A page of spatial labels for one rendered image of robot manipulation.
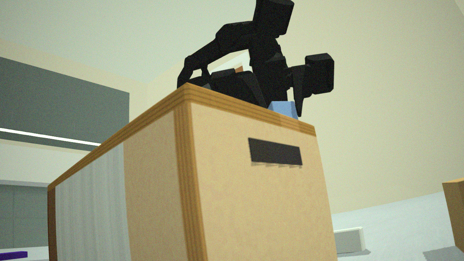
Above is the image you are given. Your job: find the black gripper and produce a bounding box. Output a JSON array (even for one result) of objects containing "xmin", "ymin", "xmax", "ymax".
[{"xmin": 209, "ymin": 44, "xmax": 335, "ymax": 117}]

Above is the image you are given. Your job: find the blue block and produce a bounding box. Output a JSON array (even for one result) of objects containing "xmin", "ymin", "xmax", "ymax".
[{"xmin": 268, "ymin": 101, "xmax": 298, "ymax": 120}]

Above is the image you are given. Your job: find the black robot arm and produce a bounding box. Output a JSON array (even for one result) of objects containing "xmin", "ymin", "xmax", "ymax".
[{"xmin": 177, "ymin": 0, "xmax": 294, "ymax": 109}]

